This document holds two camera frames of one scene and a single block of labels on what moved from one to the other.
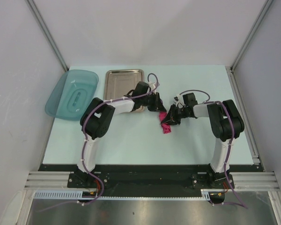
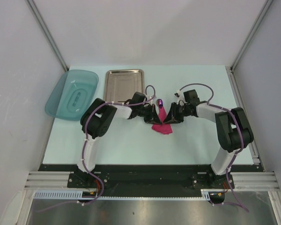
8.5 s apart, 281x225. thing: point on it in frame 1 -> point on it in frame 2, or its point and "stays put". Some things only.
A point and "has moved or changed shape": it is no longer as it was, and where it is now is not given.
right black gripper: [171, 118] stays put
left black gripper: [157, 105] -> [152, 117]
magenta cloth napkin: [166, 128] has moved or changed shape
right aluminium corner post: [230, 70] stays put
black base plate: [128, 180] stays put
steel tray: [118, 83] stays put
